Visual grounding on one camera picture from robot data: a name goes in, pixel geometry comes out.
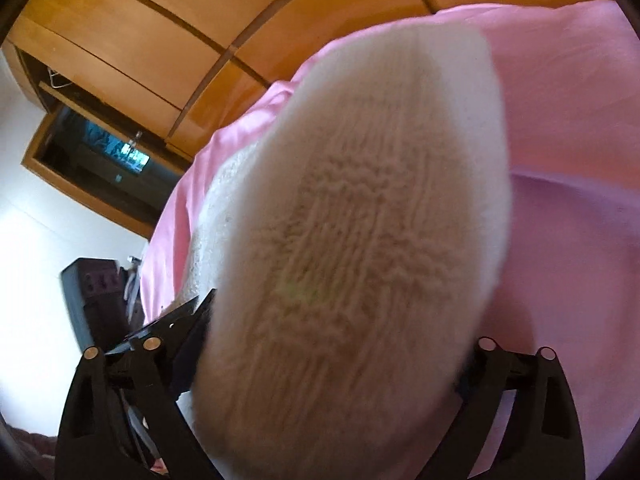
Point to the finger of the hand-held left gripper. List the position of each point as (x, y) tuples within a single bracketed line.
[(187, 330)]

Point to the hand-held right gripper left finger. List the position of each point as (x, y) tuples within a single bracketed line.
[(165, 410)]

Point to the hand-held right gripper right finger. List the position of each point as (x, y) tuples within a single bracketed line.
[(500, 400)]

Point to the dark box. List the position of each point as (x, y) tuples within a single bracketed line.
[(92, 300)]

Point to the dark television screen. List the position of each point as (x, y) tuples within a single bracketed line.
[(95, 152)]

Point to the pink bed sheet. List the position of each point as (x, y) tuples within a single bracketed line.
[(565, 160)]

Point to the wooden wardrobe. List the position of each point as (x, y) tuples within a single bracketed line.
[(175, 35)]

